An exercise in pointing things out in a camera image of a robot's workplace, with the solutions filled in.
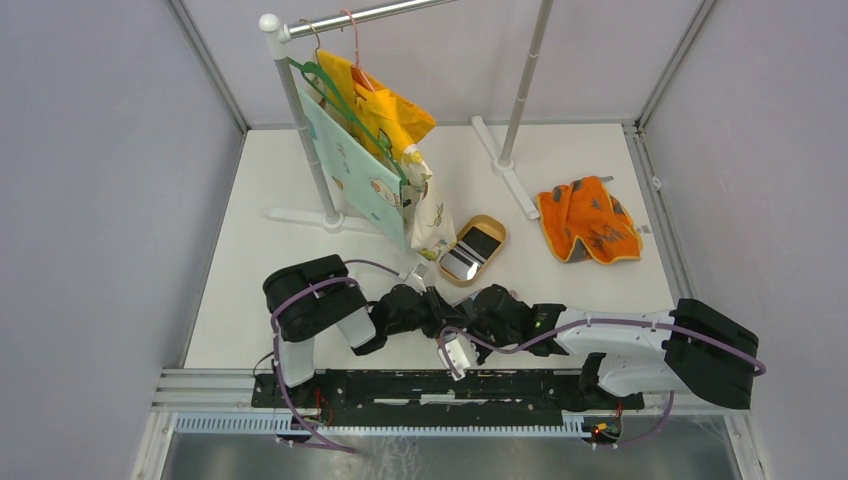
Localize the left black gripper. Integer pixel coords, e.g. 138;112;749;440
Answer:
386;286;469;339

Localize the white black-striped credit card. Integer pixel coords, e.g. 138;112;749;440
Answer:
440;242;485;281

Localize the yellow oval tray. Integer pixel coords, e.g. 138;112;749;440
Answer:
438;214;508;287

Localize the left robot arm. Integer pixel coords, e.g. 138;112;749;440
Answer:
262;254;472;408

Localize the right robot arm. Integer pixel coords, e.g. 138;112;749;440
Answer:
447;285;766;410

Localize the cream printed garment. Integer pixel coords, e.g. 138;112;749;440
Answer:
400;144;457;262

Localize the orange patterned cloth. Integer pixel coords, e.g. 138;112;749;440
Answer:
536;176;643;265

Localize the light green printed garment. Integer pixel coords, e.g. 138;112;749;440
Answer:
298;89;410;248

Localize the white metal clothes rack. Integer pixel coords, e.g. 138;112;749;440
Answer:
258;1;553;233

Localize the yellow garment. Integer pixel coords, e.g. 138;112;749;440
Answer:
317;50;436;166

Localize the pink clothes hanger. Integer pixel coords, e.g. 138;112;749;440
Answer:
341;9;376;92

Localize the green clothes hanger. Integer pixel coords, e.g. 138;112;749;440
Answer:
288;58;411;185

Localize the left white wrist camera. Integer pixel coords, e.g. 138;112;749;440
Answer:
403;263;429;292

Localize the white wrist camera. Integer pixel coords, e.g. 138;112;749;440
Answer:
438;333;478;381
403;263;429;292

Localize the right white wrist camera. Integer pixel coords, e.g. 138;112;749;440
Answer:
438;333;478;381

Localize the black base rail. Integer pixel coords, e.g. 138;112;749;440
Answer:
251;369;645;427

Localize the white perforated cable tray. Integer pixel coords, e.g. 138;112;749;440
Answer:
174;412;590;440

